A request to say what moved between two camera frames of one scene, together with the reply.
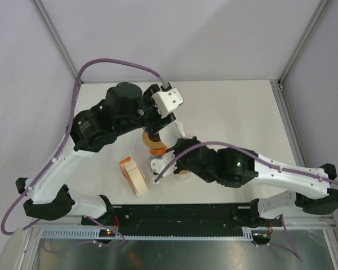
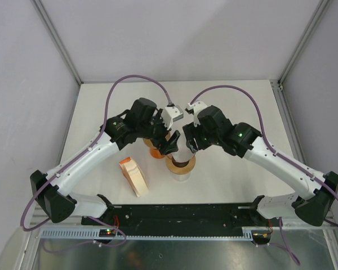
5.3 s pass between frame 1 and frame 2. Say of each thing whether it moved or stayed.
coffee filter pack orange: stayed
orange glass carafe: stayed
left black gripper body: moved
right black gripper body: moved
